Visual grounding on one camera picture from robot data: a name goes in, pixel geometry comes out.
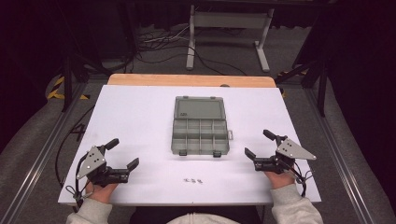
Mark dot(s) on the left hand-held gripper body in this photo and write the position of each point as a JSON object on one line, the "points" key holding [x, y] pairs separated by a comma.
{"points": [[92, 161]]}

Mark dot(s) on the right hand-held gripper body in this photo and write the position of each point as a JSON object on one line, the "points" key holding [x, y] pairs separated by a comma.
{"points": [[292, 150]]}

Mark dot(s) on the clear grey compartment box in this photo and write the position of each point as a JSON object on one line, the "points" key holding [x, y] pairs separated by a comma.
{"points": [[199, 124]]}

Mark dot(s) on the person's left hand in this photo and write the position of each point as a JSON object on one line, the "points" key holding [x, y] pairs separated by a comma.
{"points": [[101, 193]]}

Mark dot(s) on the person's right hand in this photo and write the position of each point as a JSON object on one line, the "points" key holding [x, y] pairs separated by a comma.
{"points": [[280, 179]]}

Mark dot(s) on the black tripod stand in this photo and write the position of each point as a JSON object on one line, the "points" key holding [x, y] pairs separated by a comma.
{"points": [[70, 77], [316, 74]]}

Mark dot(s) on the yellow black hazard tape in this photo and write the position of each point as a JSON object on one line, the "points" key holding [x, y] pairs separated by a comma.
{"points": [[57, 90]]}

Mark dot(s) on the person's torso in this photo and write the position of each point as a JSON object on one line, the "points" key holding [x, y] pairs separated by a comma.
{"points": [[196, 216]]}

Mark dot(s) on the wooden table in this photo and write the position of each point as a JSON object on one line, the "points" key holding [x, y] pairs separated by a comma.
{"points": [[186, 80]]}

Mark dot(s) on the aluminium floor rail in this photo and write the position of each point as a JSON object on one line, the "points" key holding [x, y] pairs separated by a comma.
{"points": [[34, 161], [339, 149]]}

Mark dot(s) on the white metal stand frame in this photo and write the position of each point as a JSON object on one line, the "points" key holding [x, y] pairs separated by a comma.
{"points": [[230, 19]]}

